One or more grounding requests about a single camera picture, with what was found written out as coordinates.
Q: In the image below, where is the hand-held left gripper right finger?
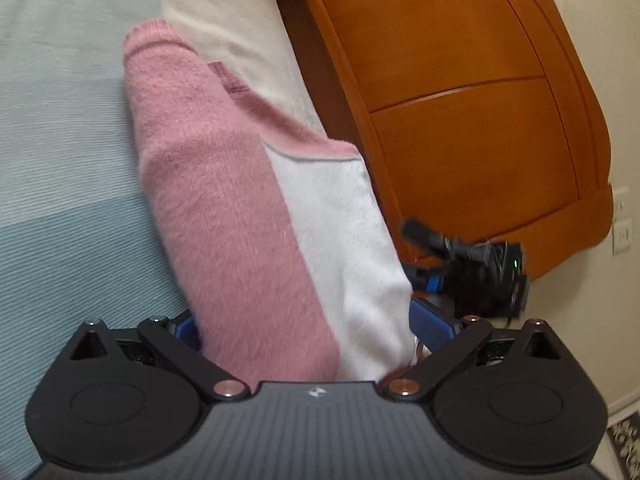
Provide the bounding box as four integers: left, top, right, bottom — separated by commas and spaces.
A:
385, 297, 581, 402

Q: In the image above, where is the wooden bed headboard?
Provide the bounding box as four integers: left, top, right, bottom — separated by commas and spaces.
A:
262, 0, 615, 321

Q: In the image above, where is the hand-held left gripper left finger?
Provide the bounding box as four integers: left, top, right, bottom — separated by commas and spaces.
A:
67, 310, 251, 403

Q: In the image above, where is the white wall socket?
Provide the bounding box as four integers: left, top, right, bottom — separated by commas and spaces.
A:
613, 219, 632, 257

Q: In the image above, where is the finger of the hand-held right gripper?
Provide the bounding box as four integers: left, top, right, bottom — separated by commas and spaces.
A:
401, 217, 453, 261
402, 262, 447, 297

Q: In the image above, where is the pink and white sweater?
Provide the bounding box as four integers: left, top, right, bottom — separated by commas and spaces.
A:
122, 19, 418, 386

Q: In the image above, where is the black and white patterned rug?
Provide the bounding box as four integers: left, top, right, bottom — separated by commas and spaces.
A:
606, 417, 640, 480

